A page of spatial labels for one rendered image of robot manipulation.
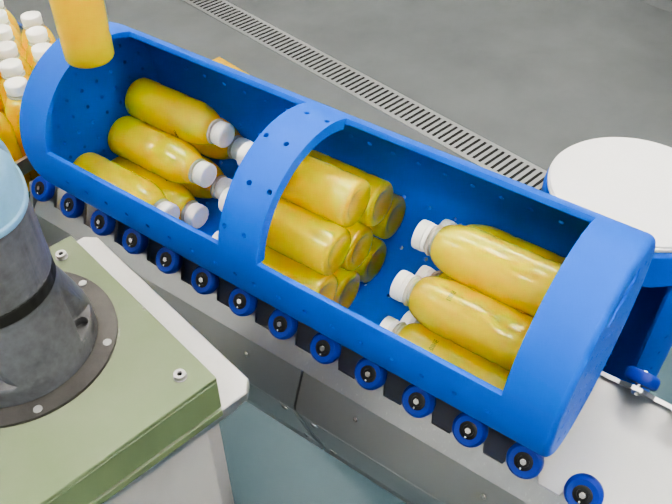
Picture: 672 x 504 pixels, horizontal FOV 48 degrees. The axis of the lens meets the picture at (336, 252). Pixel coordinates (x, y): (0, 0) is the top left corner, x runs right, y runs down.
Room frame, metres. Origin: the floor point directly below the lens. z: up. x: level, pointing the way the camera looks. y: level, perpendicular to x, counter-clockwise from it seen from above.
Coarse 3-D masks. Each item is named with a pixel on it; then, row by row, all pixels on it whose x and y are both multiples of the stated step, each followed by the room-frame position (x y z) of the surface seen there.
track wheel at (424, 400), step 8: (408, 392) 0.57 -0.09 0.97; (416, 392) 0.57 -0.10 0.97; (424, 392) 0.57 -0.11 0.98; (408, 400) 0.57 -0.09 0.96; (416, 400) 0.56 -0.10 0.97; (424, 400) 0.56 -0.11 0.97; (432, 400) 0.56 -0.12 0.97; (408, 408) 0.56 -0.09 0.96; (416, 408) 0.56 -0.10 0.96; (424, 408) 0.55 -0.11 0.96; (432, 408) 0.55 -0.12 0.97; (416, 416) 0.55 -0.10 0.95; (424, 416) 0.55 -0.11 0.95
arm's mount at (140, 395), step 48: (96, 288) 0.53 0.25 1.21; (144, 336) 0.47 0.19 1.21; (96, 384) 0.41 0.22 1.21; (144, 384) 0.41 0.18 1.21; (192, 384) 0.41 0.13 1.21; (0, 432) 0.36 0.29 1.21; (48, 432) 0.36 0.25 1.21; (96, 432) 0.36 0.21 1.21; (144, 432) 0.36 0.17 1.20; (192, 432) 0.39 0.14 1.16; (0, 480) 0.32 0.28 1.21; (48, 480) 0.32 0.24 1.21; (96, 480) 0.33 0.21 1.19
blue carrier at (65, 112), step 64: (64, 64) 0.97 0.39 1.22; (128, 64) 1.11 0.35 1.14; (192, 64) 1.08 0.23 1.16; (64, 128) 0.99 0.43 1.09; (256, 128) 1.03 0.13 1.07; (320, 128) 0.79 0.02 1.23; (384, 128) 0.83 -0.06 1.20; (256, 192) 0.71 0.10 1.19; (448, 192) 0.82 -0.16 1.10; (512, 192) 0.75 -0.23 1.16; (192, 256) 0.74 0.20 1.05; (256, 256) 0.67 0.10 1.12; (576, 256) 0.56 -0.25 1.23; (640, 256) 0.56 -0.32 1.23; (320, 320) 0.61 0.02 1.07; (576, 320) 0.49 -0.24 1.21; (448, 384) 0.51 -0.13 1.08; (512, 384) 0.47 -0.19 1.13; (576, 384) 0.45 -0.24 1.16
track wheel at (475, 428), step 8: (456, 416) 0.54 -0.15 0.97; (464, 416) 0.53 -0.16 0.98; (456, 424) 0.53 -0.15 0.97; (464, 424) 0.53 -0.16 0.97; (472, 424) 0.52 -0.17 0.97; (480, 424) 0.52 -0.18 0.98; (456, 432) 0.52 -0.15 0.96; (464, 432) 0.52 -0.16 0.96; (472, 432) 0.52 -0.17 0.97; (480, 432) 0.51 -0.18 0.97; (464, 440) 0.51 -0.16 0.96; (472, 440) 0.51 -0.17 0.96; (480, 440) 0.51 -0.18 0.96
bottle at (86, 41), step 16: (64, 0) 0.91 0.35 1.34; (80, 0) 0.92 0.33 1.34; (96, 0) 0.93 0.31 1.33; (64, 16) 0.91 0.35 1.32; (80, 16) 0.92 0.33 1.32; (96, 16) 0.93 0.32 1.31; (64, 32) 0.92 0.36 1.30; (80, 32) 0.91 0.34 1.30; (96, 32) 0.92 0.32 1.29; (64, 48) 0.92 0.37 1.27; (80, 48) 0.91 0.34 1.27; (96, 48) 0.92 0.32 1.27; (112, 48) 0.95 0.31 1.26; (80, 64) 0.91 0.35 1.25; (96, 64) 0.92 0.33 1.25
